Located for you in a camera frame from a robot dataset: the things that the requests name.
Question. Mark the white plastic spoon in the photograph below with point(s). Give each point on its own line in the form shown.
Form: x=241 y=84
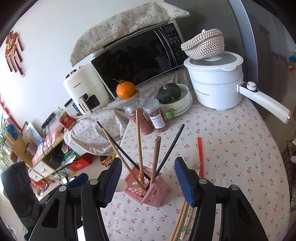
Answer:
x=121 y=186

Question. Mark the clear plastic container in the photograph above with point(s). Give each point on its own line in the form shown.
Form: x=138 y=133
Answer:
x=71 y=109

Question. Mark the power strip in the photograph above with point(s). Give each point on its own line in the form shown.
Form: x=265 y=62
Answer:
x=48 y=121

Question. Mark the floral cloth cover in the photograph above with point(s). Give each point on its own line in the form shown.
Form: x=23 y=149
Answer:
x=129 y=25

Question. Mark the green houseplant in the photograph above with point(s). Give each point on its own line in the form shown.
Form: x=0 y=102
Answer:
x=2 y=139

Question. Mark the printed cardboard box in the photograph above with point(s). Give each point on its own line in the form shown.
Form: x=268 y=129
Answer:
x=108 y=161

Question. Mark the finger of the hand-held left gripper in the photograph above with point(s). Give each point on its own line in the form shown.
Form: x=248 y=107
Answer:
x=78 y=179

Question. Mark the framed picture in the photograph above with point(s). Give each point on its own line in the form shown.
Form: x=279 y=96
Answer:
x=31 y=135

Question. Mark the pink cloth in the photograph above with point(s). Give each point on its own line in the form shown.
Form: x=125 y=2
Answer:
x=50 y=141

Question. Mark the wooden chopstick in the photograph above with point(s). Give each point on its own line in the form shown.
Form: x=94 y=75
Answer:
x=178 y=220
x=138 y=139
x=154 y=162
x=124 y=161
x=159 y=143
x=181 y=223

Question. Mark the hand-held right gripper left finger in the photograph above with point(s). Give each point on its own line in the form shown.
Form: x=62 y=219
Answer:
x=113 y=180

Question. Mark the green plastic bag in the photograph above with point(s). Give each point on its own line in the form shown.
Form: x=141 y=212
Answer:
x=69 y=155

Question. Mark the cream air fryer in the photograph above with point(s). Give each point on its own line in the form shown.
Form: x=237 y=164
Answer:
x=85 y=88

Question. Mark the blue toy figure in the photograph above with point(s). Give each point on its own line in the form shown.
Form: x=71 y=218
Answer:
x=11 y=132

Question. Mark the small floral table cover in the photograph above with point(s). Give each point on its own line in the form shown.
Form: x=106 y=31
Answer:
x=92 y=139

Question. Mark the jar of red berries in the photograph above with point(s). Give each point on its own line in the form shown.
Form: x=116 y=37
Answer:
x=146 y=126

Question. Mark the red label tea box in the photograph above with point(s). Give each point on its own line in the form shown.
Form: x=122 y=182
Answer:
x=67 y=122

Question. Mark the black microwave oven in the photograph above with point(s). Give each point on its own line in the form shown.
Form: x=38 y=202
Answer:
x=131 y=62

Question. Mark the red plastic spoon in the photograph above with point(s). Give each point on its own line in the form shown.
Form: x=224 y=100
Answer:
x=200 y=157

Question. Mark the green pumpkin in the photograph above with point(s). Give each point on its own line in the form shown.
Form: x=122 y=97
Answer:
x=168 y=93

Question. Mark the pink perforated basket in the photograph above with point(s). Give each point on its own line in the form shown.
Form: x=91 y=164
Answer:
x=155 y=195

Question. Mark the black chopstick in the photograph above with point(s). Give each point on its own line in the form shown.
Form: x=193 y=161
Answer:
x=172 y=147
x=99 y=124

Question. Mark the wooden shelf unit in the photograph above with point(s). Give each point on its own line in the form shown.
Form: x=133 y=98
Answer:
x=20 y=148

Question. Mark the white electric pot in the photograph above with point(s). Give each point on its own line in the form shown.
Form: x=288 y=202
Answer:
x=215 y=92

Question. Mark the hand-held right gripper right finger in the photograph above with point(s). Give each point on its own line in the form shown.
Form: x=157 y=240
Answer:
x=185 y=183

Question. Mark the red wall decoration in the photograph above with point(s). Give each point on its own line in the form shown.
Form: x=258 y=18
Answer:
x=5 y=111

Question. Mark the paper-wrapped chopsticks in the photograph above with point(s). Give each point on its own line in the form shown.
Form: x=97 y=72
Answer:
x=187 y=220

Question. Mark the labelled jar of dried fruit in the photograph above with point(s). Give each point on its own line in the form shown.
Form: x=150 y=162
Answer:
x=157 y=120

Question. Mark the grey refrigerator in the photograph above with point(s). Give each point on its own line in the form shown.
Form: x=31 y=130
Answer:
x=261 y=34

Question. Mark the orange with stem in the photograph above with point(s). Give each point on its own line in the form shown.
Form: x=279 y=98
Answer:
x=126 y=90

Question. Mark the red knot wall ornament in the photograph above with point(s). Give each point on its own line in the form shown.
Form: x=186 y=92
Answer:
x=13 y=53

